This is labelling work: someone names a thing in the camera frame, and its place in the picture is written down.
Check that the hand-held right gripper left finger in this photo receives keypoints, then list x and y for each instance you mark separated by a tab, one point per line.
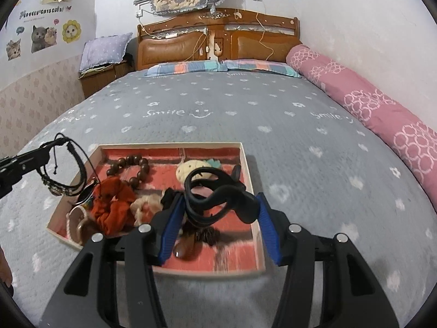
172	225

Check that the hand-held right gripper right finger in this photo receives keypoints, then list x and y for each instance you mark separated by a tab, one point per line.
269	229

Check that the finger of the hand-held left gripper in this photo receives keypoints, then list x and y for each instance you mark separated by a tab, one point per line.
8	184
30	159

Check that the brown glossy hair clip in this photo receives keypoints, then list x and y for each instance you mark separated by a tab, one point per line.
186	247

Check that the black scrunchie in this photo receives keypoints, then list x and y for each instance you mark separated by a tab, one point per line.
167	198

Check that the black hair claw clip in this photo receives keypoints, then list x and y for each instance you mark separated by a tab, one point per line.
245	208

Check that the cream scrunchie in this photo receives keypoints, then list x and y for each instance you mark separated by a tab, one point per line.
143	210

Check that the red-orange scrunchie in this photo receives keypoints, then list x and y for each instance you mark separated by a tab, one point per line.
112	208

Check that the beige tray with red lining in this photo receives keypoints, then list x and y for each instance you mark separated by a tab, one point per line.
160	164

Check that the rainbow hair claw clip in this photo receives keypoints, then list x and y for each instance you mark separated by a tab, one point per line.
85	194

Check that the beige and gold bangle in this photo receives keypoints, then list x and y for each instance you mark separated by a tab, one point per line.
70	227

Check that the person's left forearm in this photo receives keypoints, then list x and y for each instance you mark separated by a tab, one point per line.
4	266

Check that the beige potato-shaped hair clip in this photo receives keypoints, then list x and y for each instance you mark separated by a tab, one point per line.
186	171

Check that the grey patterned bedspread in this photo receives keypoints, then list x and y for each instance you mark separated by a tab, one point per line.
307	177

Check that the wooden nightstand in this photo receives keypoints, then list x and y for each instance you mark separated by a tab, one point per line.
99	80

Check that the lavender dotted pillow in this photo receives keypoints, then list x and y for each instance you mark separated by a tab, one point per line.
105	51

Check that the pink circle-patterned bolster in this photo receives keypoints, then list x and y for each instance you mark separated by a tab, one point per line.
358	99

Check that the plaid pillow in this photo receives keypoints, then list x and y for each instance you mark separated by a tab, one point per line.
259	67
184	67

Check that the brown wooden headboard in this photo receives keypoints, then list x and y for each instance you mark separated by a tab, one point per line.
164	49

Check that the tabby kitten wall sticker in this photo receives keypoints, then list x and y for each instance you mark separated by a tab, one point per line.
13	49

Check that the lettering wall sticker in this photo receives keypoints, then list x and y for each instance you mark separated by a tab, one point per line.
41	12

